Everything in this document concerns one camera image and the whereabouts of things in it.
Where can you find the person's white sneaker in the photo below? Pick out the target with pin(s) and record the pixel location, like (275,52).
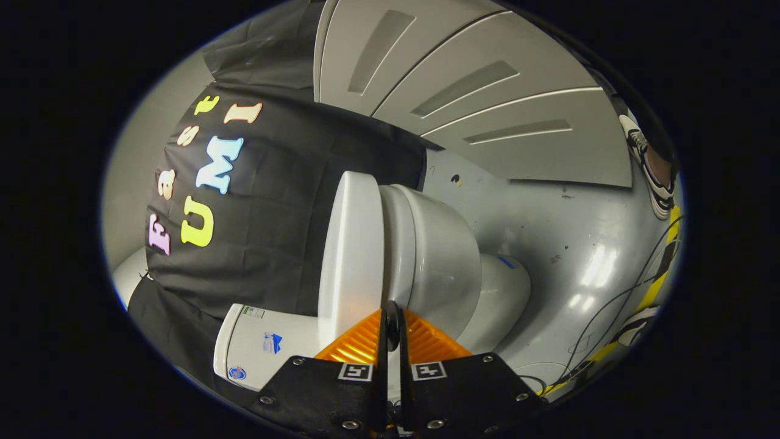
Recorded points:
(635,324)
(653,177)

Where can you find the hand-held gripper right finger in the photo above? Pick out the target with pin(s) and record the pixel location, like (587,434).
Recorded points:
(403,366)

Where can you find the grey drawer cabinet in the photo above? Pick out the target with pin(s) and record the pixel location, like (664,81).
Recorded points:
(487,122)

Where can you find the black backdrop cloth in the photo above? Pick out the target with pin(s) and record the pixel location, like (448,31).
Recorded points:
(274,231)

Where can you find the white toilet seat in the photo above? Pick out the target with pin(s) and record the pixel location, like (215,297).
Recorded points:
(397,244)

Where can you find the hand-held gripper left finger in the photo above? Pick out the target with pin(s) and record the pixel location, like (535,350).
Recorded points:
(382,366)

